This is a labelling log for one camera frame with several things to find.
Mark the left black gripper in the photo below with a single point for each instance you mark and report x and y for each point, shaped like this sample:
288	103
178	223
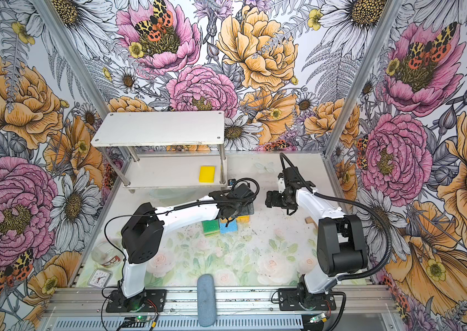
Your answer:
248	209

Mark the white two-tier metal shelf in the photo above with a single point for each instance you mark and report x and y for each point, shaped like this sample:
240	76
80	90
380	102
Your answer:
130	131

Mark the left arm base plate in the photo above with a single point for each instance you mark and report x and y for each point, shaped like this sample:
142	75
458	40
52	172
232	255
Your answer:
148	301

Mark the orange cellulose sponge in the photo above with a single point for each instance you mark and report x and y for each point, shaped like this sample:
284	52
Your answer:
243	219

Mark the green yellow sponge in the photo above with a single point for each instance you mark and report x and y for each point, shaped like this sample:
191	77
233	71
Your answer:
211	227

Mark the clear glass bowl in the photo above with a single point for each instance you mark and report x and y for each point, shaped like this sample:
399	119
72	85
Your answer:
105	255

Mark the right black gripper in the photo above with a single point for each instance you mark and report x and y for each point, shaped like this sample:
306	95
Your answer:
275	202

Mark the grey oval pad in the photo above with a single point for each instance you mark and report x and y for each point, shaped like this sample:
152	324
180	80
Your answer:
206	301

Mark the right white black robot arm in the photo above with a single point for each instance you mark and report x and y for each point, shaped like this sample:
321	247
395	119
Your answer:
340	246

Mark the blue cellulose sponge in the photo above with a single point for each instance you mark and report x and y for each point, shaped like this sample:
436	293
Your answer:
227	226

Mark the wooden mallet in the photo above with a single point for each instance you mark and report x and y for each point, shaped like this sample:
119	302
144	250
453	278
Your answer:
309	220

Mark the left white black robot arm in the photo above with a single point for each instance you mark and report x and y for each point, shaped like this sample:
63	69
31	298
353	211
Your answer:
142	234

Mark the small white alarm clock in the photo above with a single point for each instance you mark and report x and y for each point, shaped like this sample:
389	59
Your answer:
99	278

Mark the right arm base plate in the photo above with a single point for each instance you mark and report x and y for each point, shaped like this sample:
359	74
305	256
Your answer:
295	299

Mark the green circuit board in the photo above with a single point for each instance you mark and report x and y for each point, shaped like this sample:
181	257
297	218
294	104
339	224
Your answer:
138	322

